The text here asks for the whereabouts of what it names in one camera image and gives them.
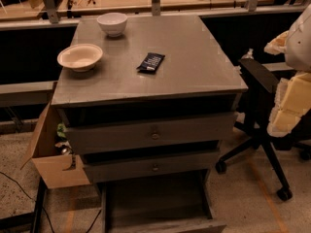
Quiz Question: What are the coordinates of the grey middle drawer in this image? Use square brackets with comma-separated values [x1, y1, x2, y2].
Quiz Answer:
[84, 149, 220, 183]

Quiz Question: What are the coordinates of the black floor cable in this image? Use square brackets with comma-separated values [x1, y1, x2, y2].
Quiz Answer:
[0, 170, 103, 233]

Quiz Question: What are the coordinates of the grey wooden drawer cabinet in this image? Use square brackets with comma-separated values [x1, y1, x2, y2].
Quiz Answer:
[51, 14, 249, 233]

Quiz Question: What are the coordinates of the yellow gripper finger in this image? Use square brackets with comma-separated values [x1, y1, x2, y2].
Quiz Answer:
[267, 72, 311, 137]
[264, 31, 289, 55]

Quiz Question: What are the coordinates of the grey top drawer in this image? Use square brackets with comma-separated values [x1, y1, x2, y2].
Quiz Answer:
[65, 112, 237, 154]

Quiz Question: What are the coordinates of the dark blue rxbar wrapper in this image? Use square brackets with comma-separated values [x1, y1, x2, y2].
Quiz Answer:
[137, 52, 165, 73]

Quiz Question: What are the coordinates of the wooden background workbench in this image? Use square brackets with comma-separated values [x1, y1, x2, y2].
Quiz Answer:
[0, 0, 247, 21]

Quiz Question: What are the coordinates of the brown cardboard box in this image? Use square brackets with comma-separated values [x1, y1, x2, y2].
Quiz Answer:
[20, 81, 91, 190]

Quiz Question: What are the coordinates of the black office chair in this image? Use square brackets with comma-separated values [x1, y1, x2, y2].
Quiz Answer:
[215, 58, 311, 201]

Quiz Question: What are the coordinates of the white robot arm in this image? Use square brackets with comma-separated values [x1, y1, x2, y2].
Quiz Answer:
[264, 5, 311, 137]

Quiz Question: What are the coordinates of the white deep ceramic bowl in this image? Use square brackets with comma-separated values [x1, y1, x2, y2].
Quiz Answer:
[97, 13, 127, 37]

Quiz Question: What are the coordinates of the beige shallow bowl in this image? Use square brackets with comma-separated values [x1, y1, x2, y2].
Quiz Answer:
[57, 44, 103, 72]

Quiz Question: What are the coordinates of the open grey bottom drawer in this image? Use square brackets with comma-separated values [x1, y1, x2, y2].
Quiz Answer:
[102, 170, 225, 233]

